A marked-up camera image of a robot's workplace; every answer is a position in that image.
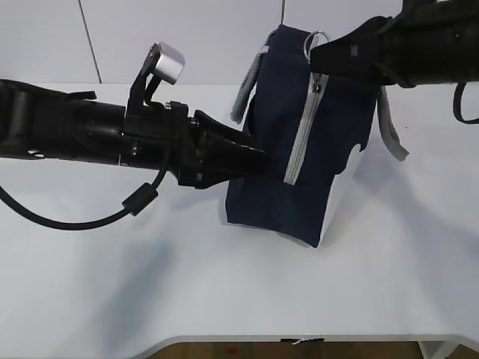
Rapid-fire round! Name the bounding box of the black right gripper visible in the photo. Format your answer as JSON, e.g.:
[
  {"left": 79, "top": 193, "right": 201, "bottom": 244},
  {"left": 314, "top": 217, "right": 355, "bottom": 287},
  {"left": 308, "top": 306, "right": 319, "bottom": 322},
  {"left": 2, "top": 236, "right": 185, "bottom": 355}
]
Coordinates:
[{"left": 310, "top": 1, "right": 423, "bottom": 88}]

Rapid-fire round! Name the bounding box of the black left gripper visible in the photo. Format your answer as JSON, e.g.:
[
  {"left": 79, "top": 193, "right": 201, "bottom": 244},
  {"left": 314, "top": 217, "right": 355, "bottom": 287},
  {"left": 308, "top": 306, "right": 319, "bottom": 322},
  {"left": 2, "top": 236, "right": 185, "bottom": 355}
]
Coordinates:
[{"left": 119, "top": 100, "right": 270, "bottom": 189}]

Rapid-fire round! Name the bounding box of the navy blue lunch bag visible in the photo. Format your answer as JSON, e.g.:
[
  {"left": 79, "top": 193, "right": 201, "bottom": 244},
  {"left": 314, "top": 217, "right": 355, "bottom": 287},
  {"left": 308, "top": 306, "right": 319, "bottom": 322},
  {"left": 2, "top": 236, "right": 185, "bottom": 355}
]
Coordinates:
[{"left": 225, "top": 25, "right": 408, "bottom": 247}]

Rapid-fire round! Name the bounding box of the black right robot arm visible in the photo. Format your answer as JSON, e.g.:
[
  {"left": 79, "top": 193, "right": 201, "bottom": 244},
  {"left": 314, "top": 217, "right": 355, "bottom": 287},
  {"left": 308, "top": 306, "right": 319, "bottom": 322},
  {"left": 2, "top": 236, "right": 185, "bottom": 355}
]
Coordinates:
[{"left": 310, "top": 1, "right": 478, "bottom": 88}]

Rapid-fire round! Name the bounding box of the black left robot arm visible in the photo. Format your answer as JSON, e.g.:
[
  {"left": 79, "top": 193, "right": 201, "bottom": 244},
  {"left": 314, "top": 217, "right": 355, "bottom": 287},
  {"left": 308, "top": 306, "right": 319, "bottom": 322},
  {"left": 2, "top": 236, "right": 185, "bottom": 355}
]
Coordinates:
[{"left": 1, "top": 79, "right": 270, "bottom": 189}]

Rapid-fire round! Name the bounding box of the black tape on table edge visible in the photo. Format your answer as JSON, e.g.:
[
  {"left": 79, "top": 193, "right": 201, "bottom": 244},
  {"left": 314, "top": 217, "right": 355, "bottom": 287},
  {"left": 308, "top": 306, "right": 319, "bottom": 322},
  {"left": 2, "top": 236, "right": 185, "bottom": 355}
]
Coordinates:
[{"left": 283, "top": 328, "right": 324, "bottom": 337}]

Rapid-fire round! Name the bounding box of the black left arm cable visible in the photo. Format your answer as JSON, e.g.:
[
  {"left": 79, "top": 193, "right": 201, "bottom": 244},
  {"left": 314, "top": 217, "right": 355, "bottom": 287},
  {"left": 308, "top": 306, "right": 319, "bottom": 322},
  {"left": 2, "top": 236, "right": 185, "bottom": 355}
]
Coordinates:
[{"left": 0, "top": 145, "right": 173, "bottom": 230}]

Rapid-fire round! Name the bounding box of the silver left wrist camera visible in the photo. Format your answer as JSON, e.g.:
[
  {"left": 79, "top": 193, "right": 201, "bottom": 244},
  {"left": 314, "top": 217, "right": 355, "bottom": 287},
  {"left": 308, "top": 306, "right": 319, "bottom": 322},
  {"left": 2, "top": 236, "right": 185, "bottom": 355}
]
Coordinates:
[{"left": 152, "top": 42, "right": 186, "bottom": 85}]

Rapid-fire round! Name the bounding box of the black cable loop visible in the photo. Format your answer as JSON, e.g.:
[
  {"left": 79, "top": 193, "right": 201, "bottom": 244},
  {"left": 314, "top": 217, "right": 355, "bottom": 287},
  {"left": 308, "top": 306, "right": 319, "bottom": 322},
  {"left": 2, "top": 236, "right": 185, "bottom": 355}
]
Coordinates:
[{"left": 453, "top": 81, "right": 479, "bottom": 124}]

